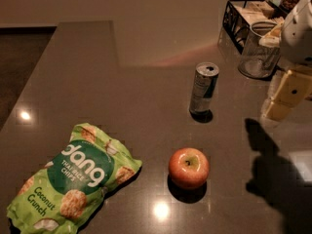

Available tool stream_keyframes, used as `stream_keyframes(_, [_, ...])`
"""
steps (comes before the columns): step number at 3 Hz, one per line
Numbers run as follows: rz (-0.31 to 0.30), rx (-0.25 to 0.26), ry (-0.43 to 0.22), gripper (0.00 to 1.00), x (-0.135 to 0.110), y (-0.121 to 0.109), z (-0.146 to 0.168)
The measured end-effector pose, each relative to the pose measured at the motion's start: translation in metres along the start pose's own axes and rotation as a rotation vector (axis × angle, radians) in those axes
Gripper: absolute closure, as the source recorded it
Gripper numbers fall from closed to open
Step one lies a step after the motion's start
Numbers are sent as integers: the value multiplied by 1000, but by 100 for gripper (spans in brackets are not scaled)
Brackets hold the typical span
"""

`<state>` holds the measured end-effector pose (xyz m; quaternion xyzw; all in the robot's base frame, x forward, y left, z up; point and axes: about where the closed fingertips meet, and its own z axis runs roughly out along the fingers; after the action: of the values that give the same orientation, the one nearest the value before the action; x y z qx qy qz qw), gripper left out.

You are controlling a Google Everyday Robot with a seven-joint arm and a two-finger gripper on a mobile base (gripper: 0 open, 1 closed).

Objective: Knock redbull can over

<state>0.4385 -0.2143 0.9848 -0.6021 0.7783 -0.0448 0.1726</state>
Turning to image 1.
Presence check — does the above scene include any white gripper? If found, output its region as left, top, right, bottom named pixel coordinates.
left=261, top=0, right=312, bottom=122

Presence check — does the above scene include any silver redbull can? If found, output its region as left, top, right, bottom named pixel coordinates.
left=189, top=62, right=219, bottom=115

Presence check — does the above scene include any clear glass cup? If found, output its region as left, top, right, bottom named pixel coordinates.
left=238, top=21, right=280, bottom=79

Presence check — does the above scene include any red apple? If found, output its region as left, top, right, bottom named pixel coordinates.
left=169, top=147, right=210, bottom=190

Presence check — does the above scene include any green rice chips bag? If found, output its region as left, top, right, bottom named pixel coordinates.
left=7, top=123, right=142, bottom=234

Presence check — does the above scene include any black wire basket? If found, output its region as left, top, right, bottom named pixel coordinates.
left=222, top=0, right=287, bottom=53

